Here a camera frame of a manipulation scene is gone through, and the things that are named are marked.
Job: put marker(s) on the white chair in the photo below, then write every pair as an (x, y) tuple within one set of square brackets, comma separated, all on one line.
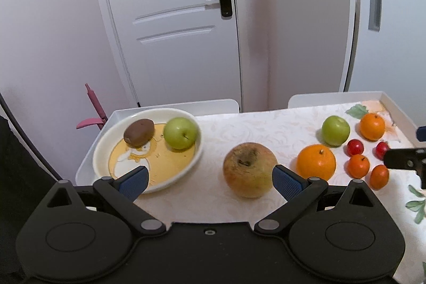
[(397, 111), (326, 99)]

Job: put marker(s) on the green apple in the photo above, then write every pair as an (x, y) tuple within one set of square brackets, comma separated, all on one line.
[(178, 132), (335, 131)]

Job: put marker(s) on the white bowl with yellow print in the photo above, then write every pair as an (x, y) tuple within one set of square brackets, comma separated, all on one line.
[(103, 151)]

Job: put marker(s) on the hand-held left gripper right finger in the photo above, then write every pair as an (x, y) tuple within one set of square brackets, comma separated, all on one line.
[(286, 184)]

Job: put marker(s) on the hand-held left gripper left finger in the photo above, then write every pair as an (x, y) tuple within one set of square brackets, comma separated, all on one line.
[(134, 183)]

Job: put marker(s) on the medium orange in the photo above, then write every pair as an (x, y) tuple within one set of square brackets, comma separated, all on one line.
[(372, 127)]

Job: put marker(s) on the white panelled door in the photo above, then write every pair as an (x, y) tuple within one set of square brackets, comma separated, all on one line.
[(173, 47)]

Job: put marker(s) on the white door with grey recess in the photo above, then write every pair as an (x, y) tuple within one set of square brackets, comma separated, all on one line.
[(399, 54)]

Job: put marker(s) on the person's dark clothing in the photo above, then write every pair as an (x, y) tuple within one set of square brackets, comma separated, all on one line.
[(13, 171)]

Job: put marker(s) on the small orange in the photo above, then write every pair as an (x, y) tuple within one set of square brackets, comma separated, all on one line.
[(379, 177), (358, 167)]

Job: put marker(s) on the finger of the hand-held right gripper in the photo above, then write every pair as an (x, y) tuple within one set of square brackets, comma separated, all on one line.
[(401, 159), (422, 132)]

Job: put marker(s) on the red cherry tomato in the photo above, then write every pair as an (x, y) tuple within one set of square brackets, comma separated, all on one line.
[(381, 150), (354, 147)]

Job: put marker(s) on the large yellow-brown apple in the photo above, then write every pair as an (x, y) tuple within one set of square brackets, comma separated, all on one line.
[(246, 177)]

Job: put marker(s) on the large orange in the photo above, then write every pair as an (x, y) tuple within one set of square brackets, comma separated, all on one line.
[(316, 164)]

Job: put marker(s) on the brown kiwi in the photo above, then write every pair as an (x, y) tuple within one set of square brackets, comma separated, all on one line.
[(138, 132)]

